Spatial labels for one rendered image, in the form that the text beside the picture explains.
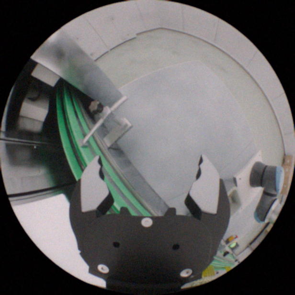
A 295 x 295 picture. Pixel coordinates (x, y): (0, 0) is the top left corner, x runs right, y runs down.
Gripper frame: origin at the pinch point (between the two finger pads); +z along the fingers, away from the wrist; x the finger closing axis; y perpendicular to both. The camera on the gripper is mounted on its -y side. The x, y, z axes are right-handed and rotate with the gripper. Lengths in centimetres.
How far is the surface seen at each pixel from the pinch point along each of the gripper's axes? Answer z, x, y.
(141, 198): 4.1, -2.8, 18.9
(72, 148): 10.7, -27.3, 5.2
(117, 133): 17.3, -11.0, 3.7
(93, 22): 145, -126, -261
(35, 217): -16.7, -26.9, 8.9
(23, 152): -5.0, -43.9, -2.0
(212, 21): 151, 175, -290
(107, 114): 9.0, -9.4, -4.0
